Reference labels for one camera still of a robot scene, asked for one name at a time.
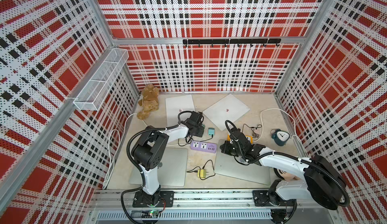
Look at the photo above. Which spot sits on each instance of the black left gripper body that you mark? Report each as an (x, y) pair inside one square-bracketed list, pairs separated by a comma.
[(199, 130)]

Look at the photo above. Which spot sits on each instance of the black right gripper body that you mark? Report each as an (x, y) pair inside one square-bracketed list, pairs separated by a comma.
[(237, 152)]

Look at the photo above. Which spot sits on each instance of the black charger cable pink adapter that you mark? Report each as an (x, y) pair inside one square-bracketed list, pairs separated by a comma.
[(253, 128)]

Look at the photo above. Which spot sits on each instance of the black charger cable yellow adapter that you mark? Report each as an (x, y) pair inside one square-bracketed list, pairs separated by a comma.
[(208, 166)]

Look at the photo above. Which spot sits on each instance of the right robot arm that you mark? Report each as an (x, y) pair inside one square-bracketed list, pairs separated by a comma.
[(316, 178)]

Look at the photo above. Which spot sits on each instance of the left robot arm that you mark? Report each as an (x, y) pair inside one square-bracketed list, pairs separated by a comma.
[(146, 148)]

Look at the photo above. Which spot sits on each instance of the silver laptop front right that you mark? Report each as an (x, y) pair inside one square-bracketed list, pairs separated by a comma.
[(226, 165)]

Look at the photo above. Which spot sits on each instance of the silver laptop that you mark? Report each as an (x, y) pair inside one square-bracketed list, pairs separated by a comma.
[(226, 165), (172, 168)]

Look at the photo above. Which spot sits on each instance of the white laptop left back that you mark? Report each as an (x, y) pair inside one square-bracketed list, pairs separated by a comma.
[(175, 105)]

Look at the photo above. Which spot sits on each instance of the white laptop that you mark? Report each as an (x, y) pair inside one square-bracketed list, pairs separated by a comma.
[(228, 108), (175, 105)]

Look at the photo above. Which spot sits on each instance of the white laptop right back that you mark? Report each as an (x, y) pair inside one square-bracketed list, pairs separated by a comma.
[(228, 108)]

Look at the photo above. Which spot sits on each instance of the silver laptop front left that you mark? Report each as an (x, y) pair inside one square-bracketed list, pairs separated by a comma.
[(172, 168)]

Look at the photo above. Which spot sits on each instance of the yellow power strip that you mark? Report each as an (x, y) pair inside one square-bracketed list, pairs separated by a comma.
[(249, 138)]

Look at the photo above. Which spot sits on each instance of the purple power strip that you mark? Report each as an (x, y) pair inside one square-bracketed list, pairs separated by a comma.
[(203, 146)]

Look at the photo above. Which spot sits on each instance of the teal alarm clock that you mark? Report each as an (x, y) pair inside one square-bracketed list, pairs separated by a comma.
[(280, 137)]

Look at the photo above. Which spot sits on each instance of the brown teddy bear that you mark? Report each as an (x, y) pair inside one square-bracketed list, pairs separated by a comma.
[(149, 101)]

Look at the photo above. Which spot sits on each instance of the pink pig plush toy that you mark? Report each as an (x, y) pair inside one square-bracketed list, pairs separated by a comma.
[(282, 175)]

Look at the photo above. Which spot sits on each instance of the black hook rail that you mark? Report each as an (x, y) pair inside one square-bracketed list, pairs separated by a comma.
[(262, 41)]

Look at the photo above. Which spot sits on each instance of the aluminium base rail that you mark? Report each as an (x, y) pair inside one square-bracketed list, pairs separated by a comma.
[(209, 206)]

